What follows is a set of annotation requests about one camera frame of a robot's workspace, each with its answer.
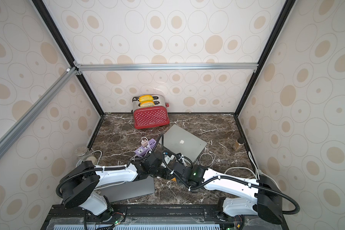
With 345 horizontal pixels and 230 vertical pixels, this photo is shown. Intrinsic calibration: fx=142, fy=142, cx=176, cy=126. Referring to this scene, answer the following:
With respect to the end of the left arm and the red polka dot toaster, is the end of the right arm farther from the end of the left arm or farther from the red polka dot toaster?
the red polka dot toaster

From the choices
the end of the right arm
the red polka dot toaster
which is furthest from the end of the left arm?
the red polka dot toaster

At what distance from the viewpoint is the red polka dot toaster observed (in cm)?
102
